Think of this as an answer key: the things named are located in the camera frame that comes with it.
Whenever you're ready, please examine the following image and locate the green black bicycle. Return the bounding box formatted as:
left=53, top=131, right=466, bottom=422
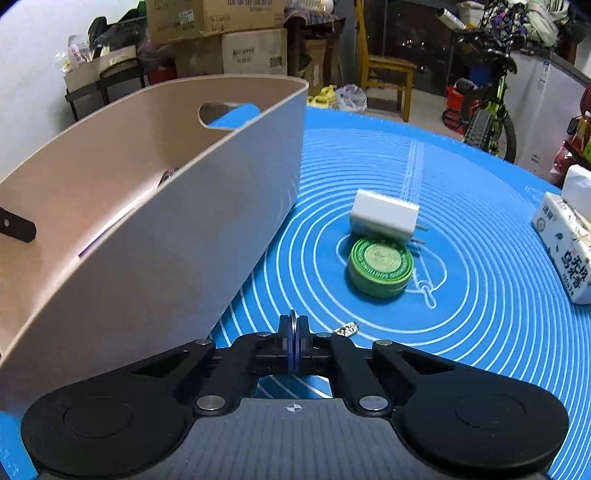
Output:
left=453, top=30, right=525, bottom=164

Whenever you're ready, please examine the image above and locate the white appliance cabinet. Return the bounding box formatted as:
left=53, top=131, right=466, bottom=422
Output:
left=505, top=50, right=590, bottom=181

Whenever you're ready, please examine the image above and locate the large cardboard box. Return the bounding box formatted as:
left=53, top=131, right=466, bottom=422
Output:
left=173, top=28, right=287, bottom=77

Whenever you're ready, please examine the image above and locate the beige plastic storage bin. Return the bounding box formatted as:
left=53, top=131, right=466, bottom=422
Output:
left=1, top=75, right=308, bottom=416

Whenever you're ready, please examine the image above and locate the white plastic bag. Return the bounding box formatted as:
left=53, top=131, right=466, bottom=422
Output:
left=335, top=84, right=368, bottom=114

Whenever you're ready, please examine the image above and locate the white tissue pack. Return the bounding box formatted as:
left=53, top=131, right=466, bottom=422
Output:
left=532, top=165, right=590, bottom=305

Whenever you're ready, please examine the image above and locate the small metal keyring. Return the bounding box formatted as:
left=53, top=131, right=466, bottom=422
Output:
left=334, top=322, right=360, bottom=338

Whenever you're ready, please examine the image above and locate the purple orange folding toy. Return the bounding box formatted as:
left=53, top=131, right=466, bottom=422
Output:
left=78, top=225, right=114, bottom=258

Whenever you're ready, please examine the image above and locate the wooden chair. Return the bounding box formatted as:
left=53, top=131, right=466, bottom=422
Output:
left=353, top=0, right=417, bottom=122

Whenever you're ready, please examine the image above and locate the white USB wall charger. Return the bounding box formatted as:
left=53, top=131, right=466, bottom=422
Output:
left=349, top=189, right=429, bottom=245

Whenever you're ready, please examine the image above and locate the green round tin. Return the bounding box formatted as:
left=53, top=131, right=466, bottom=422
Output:
left=348, top=237, right=415, bottom=299

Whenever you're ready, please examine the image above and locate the black remote control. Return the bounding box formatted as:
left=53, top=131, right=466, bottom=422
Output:
left=158, top=169, right=176, bottom=186

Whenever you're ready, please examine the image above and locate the upper cardboard box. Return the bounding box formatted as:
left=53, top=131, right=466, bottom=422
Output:
left=145, top=0, right=284, bottom=45

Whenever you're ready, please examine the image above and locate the yellow detergent jug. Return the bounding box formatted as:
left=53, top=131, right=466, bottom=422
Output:
left=307, top=85, right=337, bottom=109

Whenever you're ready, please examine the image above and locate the blue silicone baking mat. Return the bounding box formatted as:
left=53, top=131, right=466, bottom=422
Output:
left=0, top=103, right=591, bottom=480

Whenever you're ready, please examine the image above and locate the black metal shelf rack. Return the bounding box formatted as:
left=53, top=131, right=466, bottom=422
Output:
left=65, top=57, right=146, bottom=122

